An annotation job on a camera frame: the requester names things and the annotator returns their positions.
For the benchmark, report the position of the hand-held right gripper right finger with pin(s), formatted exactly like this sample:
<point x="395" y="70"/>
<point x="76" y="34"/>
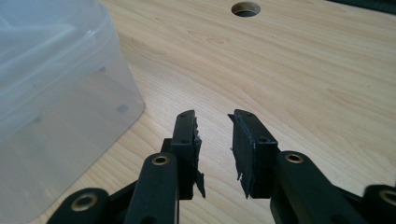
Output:
<point x="249" y="149"/>

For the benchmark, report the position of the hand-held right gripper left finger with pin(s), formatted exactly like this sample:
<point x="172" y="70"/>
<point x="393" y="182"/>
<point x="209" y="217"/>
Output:
<point x="183" y="130"/>

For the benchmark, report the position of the clear plastic storage box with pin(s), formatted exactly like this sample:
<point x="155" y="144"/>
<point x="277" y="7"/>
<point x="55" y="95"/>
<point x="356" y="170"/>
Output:
<point x="46" y="77"/>

